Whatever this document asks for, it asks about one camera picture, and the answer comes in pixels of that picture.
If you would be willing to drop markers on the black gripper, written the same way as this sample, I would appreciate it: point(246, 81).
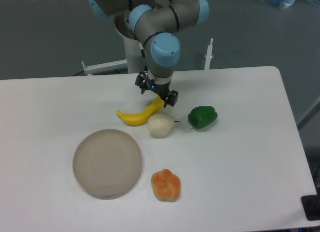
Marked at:
point(160, 86)

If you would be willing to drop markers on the yellow toy banana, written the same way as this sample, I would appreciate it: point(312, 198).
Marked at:
point(138, 119)

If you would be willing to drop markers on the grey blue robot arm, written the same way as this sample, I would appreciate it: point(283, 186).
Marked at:
point(154, 29)

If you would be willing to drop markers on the white toy pear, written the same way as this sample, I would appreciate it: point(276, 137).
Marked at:
point(161, 125)

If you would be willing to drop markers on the green toy bell pepper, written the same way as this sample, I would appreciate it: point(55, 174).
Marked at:
point(202, 116)

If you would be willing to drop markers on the beige round plate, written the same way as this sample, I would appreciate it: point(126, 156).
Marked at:
point(107, 163)

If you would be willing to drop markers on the orange knotted bread roll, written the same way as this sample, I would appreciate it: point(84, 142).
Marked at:
point(166, 186)

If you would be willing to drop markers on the black device at table edge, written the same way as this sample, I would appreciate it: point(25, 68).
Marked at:
point(311, 206)

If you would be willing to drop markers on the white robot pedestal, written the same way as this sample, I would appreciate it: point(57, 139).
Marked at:
point(134, 51)

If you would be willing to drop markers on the white metal bracket left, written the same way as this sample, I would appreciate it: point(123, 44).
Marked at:
point(104, 67)

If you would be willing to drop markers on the white metal bracket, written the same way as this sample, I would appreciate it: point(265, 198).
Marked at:
point(209, 55)
point(104, 67)

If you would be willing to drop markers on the white metal bracket right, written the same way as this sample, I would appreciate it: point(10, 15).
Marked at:
point(209, 55)

